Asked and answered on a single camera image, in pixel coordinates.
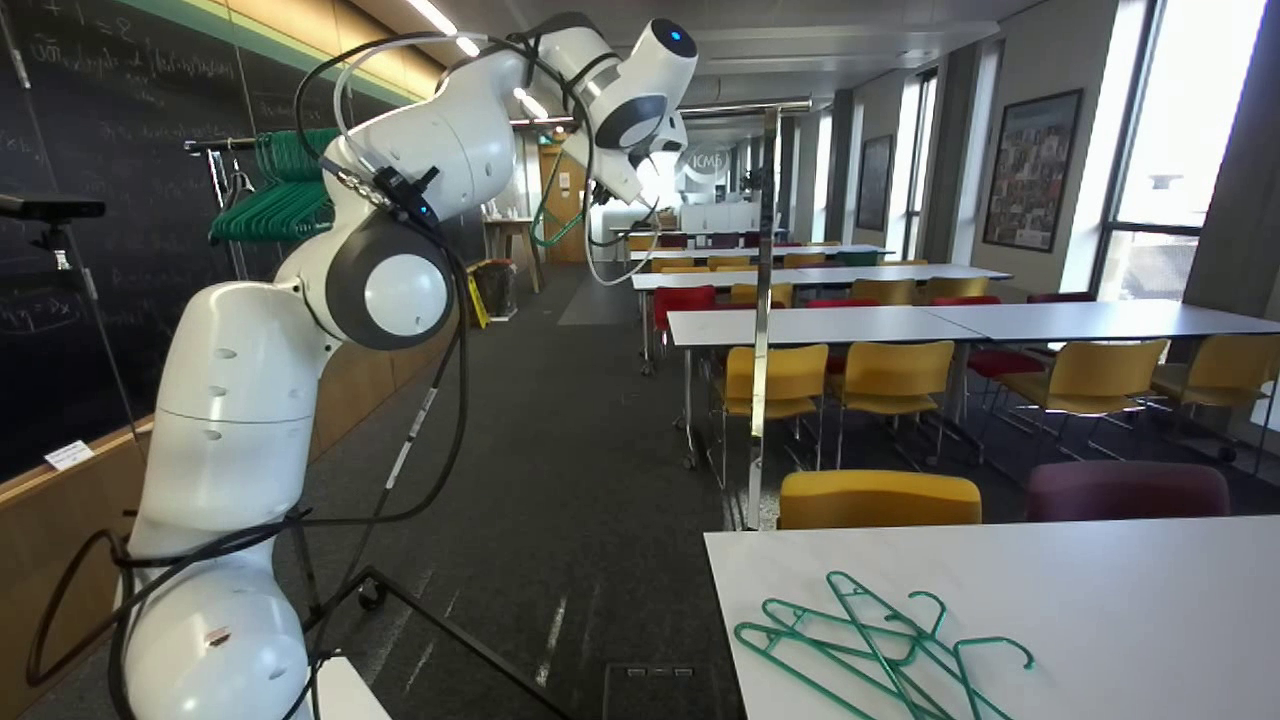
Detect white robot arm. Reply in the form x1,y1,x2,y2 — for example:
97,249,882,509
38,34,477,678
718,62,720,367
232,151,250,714
121,11,701,720

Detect yellow chair near table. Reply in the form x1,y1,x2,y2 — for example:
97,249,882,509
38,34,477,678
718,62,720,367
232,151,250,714
778,469,983,528

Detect white long table row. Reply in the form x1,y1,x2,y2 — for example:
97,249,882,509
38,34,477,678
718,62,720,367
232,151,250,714
665,301,1280,465

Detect green hangers pile on table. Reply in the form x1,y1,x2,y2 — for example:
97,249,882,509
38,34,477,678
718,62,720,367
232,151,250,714
734,573,1035,720

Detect maroon chair near table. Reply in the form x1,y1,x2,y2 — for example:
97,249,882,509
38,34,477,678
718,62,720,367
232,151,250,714
1029,459,1233,518

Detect white front table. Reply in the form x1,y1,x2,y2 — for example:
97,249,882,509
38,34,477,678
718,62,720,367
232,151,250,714
706,514,1280,720

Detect green hangers on rail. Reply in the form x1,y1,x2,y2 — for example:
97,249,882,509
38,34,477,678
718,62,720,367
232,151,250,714
214,127,333,244

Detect framed wall picture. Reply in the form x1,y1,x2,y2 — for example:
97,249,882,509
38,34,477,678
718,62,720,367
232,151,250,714
983,89,1086,250

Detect black camera on tripod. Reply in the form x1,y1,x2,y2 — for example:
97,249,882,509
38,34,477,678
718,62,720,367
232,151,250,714
0,191,136,425

